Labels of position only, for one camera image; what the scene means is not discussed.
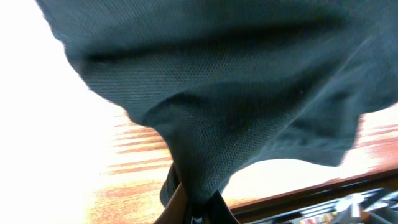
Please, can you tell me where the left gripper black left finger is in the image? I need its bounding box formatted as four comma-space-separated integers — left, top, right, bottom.
154, 184, 188, 224

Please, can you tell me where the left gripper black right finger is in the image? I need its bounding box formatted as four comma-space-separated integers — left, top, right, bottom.
206, 190, 239, 224

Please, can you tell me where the black polo shirt white logo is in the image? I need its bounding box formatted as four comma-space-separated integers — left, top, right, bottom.
38, 0, 397, 204

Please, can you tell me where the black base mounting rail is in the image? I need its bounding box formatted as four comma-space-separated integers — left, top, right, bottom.
231, 169, 397, 223

